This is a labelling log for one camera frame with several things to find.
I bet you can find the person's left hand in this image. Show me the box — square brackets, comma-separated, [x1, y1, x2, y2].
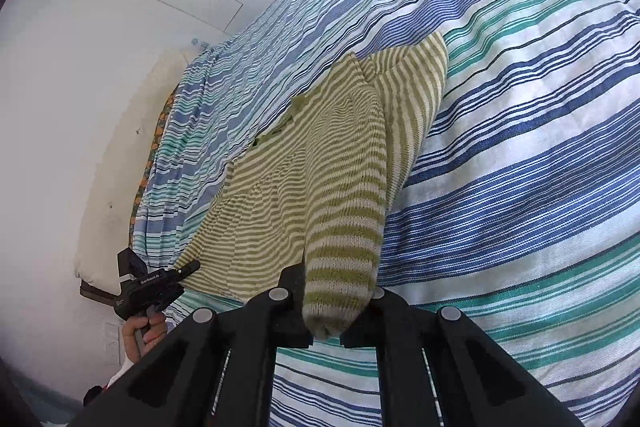
[121, 312, 168, 360]

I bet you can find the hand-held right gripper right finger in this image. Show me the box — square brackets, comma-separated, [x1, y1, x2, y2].
[340, 289, 586, 427]

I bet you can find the cream mattress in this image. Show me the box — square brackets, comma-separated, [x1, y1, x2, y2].
[74, 47, 201, 295]

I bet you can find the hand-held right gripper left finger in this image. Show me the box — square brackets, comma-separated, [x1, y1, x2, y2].
[70, 263, 313, 427]

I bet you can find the green striped knit cardigan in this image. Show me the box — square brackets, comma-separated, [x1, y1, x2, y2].
[175, 31, 449, 340]

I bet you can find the blue green striped bedsheet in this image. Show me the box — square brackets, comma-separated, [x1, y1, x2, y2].
[132, 0, 640, 427]

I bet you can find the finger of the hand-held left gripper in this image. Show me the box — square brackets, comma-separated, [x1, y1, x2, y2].
[167, 259, 202, 282]

